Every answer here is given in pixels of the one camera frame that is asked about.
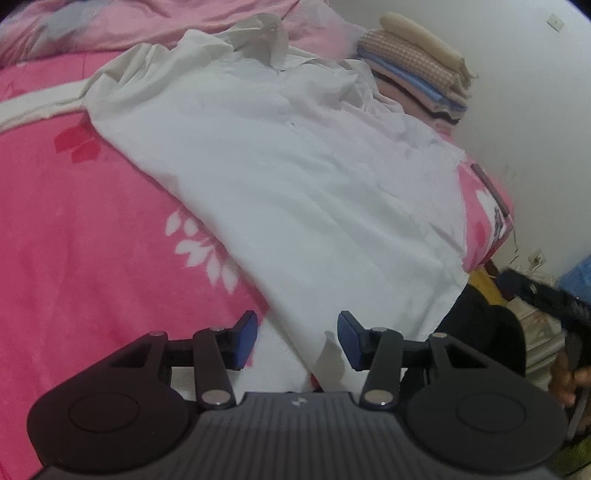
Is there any blue plastic bag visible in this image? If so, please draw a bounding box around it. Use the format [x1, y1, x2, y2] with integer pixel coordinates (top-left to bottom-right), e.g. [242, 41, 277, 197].
[556, 254, 591, 308]

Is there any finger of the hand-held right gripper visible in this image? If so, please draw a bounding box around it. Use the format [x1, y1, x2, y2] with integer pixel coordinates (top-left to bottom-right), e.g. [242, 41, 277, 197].
[496, 268, 541, 303]

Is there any stack of folded clothes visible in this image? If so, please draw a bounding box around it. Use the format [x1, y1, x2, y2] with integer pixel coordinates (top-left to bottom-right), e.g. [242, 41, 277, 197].
[358, 11, 478, 127]

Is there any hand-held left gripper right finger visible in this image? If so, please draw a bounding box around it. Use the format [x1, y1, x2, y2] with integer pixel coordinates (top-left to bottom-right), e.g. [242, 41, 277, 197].
[337, 310, 485, 411]

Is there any pink floral blanket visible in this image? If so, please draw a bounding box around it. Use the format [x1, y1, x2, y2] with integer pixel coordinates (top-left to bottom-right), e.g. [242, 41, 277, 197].
[0, 48, 515, 480]

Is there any white shirt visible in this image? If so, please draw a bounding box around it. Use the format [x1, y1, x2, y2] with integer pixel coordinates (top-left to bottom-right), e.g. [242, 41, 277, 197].
[0, 13, 469, 393]

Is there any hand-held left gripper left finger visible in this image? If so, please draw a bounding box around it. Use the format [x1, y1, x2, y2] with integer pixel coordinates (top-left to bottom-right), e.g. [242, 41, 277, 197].
[108, 310, 258, 411]

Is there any pink patchwork quilt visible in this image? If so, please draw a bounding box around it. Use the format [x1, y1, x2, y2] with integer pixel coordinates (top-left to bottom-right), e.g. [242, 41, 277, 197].
[0, 0, 370, 70]

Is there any white ribbed container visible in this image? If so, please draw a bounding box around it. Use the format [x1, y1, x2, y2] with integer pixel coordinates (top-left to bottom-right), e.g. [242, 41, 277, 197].
[510, 302, 571, 374]

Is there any dark cloth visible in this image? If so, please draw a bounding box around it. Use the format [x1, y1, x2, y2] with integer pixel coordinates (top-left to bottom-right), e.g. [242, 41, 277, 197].
[441, 279, 527, 398]

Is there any person's right hand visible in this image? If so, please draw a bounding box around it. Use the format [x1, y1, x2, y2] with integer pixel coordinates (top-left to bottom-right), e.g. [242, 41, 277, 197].
[551, 353, 578, 409]

